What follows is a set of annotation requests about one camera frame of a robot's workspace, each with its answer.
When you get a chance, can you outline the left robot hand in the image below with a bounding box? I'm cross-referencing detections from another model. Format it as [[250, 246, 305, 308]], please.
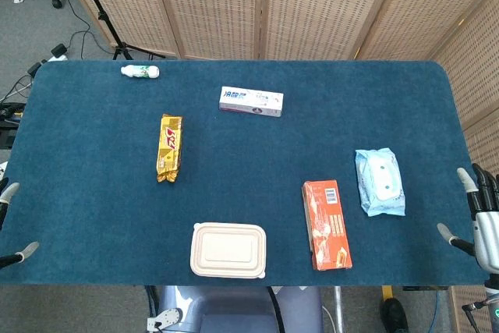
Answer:
[[0, 179, 41, 270]]

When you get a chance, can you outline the white green plastic bottle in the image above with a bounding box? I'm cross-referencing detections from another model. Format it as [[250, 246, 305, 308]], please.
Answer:
[[120, 64, 161, 80]]

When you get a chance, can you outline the gold biscuit packet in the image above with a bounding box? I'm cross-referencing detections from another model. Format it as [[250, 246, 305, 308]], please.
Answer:
[[156, 114, 184, 184]]

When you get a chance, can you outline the blue wet wipes pack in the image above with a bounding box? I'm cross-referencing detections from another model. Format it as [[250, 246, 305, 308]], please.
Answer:
[[355, 147, 406, 218]]

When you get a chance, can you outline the beige lidded food container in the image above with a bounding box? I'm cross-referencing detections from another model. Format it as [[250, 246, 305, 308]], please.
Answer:
[[189, 221, 268, 280]]

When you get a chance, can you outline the silver table leg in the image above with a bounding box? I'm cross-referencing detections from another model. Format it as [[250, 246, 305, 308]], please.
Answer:
[[333, 285, 345, 333]]

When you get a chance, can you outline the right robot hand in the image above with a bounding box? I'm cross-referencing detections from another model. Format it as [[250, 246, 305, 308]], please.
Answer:
[[436, 163, 499, 272]]

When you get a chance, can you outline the black equipment beside table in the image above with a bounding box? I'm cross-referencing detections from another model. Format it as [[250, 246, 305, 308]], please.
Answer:
[[0, 101, 25, 151]]

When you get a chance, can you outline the black tripod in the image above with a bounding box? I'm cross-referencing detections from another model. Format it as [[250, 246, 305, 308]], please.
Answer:
[[69, 0, 167, 62]]

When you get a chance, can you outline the white toothpaste box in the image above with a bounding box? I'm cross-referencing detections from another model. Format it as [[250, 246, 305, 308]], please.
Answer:
[[218, 86, 285, 118]]

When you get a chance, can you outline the blue grey robot torso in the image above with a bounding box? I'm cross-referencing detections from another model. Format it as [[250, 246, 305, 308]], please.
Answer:
[[146, 285, 324, 333]]

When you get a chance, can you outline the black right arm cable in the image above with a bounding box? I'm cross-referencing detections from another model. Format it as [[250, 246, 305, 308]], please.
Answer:
[[462, 296, 493, 333]]

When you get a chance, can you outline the orange snack box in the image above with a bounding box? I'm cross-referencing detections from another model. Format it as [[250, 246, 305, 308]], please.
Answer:
[[302, 179, 353, 271]]

